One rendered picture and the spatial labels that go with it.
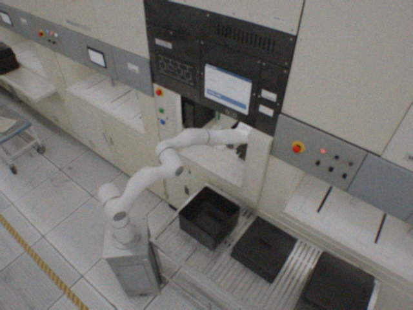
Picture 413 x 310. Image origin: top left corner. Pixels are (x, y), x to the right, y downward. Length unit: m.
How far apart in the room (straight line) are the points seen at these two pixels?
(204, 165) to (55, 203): 1.76
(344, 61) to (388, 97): 0.22
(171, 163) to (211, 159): 0.67
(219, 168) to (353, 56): 1.23
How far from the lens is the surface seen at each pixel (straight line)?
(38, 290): 2.88
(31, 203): 3.42
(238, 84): 1.51
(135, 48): 1.97
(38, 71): 3.72
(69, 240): 2.99
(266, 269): 1.73
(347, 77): 1.28
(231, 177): 2.04
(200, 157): 2.16
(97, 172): 3.41
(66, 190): 3.37
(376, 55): 1.23
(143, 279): 2.26
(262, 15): 1.32
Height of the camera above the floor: 2.42
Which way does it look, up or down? 45 degrees down
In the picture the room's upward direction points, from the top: 1 degrees clockwise
